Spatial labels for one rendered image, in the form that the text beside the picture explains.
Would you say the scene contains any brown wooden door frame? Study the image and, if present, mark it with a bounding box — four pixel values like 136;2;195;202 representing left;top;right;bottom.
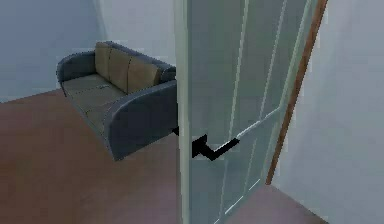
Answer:
265;0;330;186

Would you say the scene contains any pale green room door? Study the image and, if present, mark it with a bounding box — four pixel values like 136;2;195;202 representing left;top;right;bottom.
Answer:
173;0;320;224

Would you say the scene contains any black door handle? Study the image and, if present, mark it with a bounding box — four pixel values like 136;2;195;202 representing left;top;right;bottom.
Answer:
191;133;241;162

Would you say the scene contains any grey sofa with tan cushions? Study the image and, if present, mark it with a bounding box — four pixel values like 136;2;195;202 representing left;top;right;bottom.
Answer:
55;40;178;162

